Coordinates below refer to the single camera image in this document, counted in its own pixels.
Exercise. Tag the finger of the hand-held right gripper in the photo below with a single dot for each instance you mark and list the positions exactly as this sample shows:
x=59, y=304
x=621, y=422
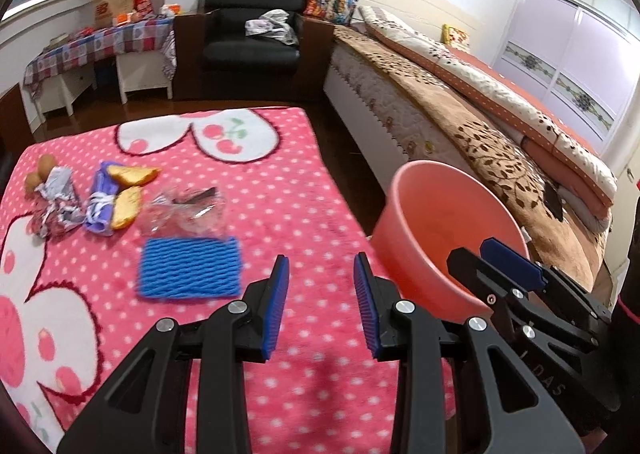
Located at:
x=475, y=274
x=510, y=261

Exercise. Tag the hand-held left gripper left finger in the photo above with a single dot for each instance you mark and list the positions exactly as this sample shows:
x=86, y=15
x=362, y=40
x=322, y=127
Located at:
x=277, y=304

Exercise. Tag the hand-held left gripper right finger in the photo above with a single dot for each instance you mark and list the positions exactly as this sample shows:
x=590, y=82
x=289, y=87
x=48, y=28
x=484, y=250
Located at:
x=367, y=304

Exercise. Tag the pink plastic bucket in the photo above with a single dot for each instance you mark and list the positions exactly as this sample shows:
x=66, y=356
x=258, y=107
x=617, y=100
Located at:
x=425, y=214

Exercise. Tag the blue foam net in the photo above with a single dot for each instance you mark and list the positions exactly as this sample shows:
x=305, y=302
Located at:
x=190, y=269

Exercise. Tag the clear plastic wrapper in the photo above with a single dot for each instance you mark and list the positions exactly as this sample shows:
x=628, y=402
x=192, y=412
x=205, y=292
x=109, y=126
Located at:
x=185, y=214

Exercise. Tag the silver red foil wrapper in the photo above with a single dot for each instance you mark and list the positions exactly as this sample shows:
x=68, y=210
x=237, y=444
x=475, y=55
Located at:
x=55, y=219

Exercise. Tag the pale blue plastic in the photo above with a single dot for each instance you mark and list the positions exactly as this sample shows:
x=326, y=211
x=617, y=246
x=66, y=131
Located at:
x=57, y=181

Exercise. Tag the black phone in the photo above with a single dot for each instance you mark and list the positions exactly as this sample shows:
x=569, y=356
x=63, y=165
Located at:
x=553, y=201

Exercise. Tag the pink polka dot blanket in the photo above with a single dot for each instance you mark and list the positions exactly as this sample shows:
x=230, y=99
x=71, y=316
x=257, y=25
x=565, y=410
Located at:
x=300, y=184

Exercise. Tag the white door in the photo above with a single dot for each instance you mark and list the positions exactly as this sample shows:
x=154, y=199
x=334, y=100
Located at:
x=622, y=184

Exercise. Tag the brown leaf print blanket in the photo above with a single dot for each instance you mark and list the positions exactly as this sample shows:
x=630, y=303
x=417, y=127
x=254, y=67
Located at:
x=450, y=119

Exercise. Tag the white orange dotted quilt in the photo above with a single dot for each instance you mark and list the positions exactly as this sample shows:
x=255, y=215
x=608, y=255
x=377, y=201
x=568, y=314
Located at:
x=500, y=94

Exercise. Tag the white bed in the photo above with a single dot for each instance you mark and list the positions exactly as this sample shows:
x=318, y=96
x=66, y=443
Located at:
x=365, y=99

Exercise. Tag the yellow pillow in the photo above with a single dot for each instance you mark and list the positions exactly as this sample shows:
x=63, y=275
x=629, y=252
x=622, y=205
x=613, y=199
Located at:
x=455, y=36

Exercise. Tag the purple sliding door wardrobe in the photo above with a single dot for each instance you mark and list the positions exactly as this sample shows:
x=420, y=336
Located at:
x=565, y=34

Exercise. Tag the black leather armchair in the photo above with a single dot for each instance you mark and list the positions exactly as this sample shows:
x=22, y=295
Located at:
x=250, y=56

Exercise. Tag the white patterned hanging cloth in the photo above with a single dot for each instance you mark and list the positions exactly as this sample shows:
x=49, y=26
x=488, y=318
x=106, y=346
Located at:
x=168, y=54

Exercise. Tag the white grey crumpled cloth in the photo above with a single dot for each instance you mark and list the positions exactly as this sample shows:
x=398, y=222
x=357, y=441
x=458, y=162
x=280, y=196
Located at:
x=270, y=26

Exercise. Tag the checkered cloth side table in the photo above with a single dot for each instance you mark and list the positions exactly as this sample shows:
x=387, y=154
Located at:
x=100, y=46

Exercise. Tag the white orange box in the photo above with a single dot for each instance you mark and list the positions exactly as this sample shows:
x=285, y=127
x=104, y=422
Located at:
x=170, y=10

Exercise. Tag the red paper bag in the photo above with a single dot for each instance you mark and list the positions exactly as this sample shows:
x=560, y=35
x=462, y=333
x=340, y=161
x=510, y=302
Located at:
x=143, y=4

